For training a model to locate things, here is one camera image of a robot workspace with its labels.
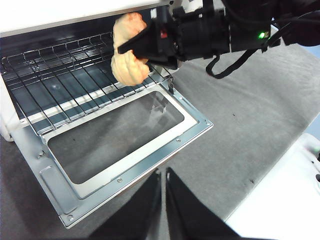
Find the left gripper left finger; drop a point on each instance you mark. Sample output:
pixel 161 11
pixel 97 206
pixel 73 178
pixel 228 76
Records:
pixel 140 212

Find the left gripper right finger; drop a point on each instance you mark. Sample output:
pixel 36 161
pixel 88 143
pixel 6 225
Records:
pixel 185 212

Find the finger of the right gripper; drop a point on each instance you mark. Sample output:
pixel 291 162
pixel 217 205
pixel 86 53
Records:
pixel 155 45
pixel 162 15

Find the golden bread loaf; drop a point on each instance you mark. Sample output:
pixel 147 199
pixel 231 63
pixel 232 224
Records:
pixel 127 70

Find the cream Toshiba toaster oven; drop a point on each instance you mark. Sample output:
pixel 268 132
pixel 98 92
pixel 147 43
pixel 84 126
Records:
pixel 175 147

